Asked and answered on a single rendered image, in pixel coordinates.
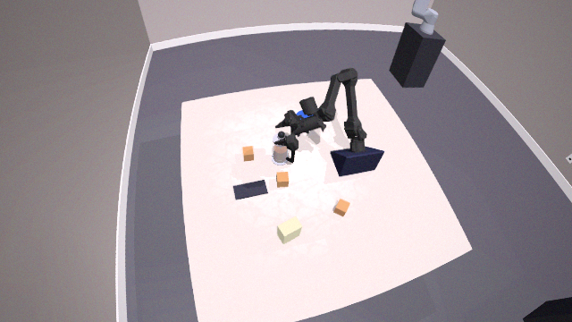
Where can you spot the cream rectangular block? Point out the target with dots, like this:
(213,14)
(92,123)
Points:
(289,230)

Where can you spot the tan cube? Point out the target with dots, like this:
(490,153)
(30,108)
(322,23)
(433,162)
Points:
(282,179)
(341,207)
(248,153)

